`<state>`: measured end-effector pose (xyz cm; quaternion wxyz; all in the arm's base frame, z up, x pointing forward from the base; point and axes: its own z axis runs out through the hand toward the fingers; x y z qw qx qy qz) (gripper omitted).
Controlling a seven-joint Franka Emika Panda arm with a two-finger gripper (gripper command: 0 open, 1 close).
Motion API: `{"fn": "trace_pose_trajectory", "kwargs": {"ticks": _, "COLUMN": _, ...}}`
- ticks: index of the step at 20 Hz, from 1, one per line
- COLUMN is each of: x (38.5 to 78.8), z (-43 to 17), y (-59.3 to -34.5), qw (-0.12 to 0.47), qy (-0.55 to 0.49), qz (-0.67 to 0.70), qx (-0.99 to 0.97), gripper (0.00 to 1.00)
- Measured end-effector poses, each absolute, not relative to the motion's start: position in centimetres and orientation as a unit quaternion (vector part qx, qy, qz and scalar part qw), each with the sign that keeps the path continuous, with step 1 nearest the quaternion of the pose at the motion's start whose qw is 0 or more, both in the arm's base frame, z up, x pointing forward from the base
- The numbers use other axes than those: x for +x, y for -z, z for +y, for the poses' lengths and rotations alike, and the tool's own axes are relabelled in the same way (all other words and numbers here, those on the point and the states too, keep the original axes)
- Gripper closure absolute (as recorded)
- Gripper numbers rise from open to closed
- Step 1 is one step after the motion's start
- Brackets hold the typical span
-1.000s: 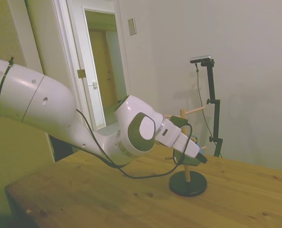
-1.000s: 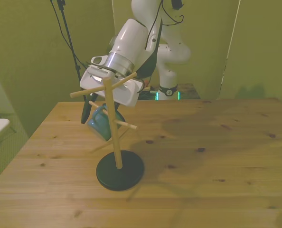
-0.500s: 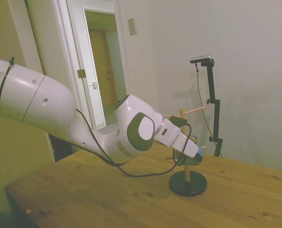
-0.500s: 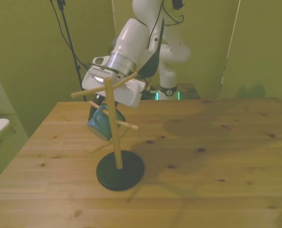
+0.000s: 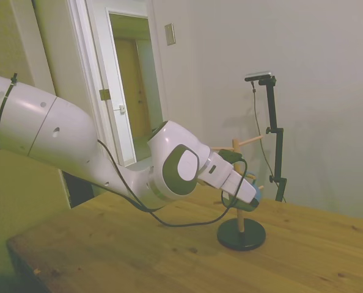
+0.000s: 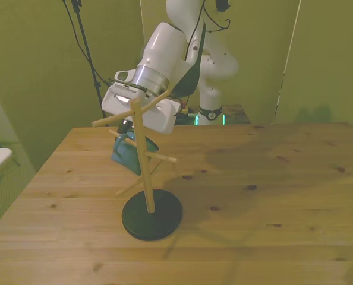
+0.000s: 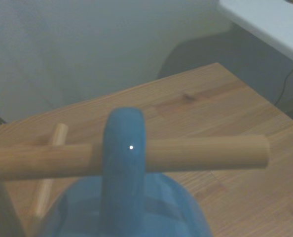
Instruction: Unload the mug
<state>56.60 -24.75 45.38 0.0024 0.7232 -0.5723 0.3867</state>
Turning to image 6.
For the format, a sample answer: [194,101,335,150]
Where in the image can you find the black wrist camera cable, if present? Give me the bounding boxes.
[183,0,232,62]

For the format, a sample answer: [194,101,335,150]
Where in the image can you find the black tripod cable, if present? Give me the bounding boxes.
[61,0,115,87]

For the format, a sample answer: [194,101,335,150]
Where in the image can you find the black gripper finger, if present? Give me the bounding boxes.
[118,118,135,135]

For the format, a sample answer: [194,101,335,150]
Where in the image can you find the wooden mug tree black base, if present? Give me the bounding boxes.
[91,90,184,242]

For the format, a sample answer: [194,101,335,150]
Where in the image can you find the black tripod camera stand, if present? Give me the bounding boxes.
[70,0,106,120]

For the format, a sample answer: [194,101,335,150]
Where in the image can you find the blue enamel mug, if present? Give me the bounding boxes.
[110,131,160,176]

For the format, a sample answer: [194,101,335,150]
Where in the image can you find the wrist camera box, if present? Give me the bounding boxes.
[114,69,137,86]

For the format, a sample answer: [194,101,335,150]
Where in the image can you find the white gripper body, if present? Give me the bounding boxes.
[100,83,182,135]

